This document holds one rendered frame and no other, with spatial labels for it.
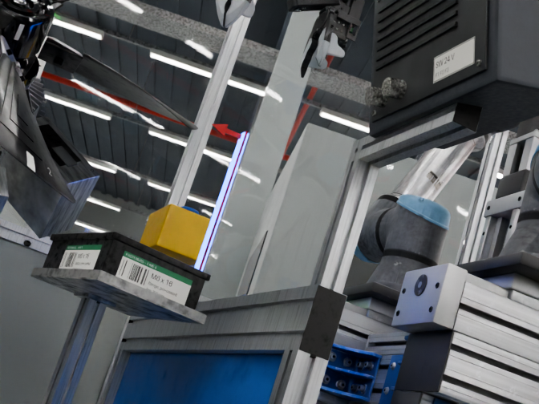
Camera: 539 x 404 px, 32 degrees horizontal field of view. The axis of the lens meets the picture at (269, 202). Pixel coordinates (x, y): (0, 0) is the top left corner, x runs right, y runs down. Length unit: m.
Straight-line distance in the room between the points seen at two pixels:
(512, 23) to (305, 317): 0.41
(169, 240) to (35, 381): 0.59
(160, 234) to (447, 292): 0.69
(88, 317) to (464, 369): 0.56
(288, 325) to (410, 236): 0.82
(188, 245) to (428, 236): 0.49
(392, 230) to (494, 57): 1.06
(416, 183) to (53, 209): 0.90
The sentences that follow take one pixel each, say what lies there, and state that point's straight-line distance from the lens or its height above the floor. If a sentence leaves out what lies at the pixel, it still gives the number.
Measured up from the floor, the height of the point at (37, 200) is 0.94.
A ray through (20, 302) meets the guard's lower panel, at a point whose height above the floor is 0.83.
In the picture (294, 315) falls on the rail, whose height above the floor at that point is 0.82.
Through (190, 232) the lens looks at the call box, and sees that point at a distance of 1.85.
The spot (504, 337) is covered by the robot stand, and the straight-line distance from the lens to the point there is 1.40.
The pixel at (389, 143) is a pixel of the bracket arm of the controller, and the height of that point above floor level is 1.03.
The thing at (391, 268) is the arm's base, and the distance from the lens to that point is 1.90.
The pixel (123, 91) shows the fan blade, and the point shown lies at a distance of 1.67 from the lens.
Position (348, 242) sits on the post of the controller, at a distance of 1.12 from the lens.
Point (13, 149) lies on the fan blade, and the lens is 1.34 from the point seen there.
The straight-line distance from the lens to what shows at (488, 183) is 2.80.
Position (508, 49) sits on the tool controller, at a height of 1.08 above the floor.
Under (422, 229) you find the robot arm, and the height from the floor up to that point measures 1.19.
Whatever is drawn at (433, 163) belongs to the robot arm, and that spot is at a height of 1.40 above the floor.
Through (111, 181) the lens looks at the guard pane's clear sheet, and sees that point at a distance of 2.35.
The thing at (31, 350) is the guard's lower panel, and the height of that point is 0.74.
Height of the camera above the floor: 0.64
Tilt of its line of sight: 16 degrees up
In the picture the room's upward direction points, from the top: 18 degrees clockwise
